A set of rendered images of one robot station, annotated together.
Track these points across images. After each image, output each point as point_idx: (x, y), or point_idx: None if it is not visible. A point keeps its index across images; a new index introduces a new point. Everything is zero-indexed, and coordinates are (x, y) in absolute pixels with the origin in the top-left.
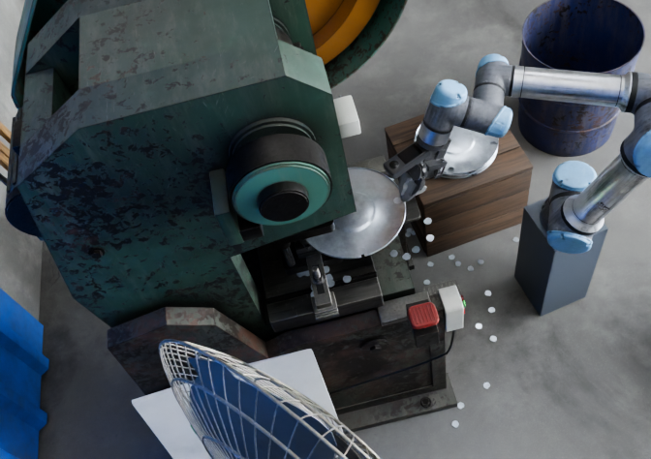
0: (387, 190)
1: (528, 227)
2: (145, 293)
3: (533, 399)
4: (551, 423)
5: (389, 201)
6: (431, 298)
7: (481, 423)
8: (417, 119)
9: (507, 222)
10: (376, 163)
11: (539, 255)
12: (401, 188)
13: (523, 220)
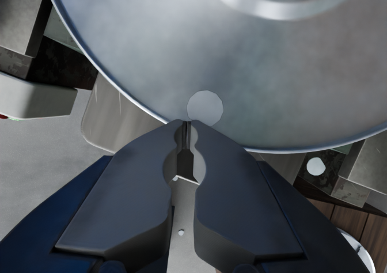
0: (277, 103)
1: (151, 270)
2: None
3: (77, 146)
4: (53, 144)
5: (219, 76)
6: (22, 60)
7: (83, 99)
8: (382, 262)
9: None
10: (382, 169)
11: None
12: (209, 144)
13: (163, 272)
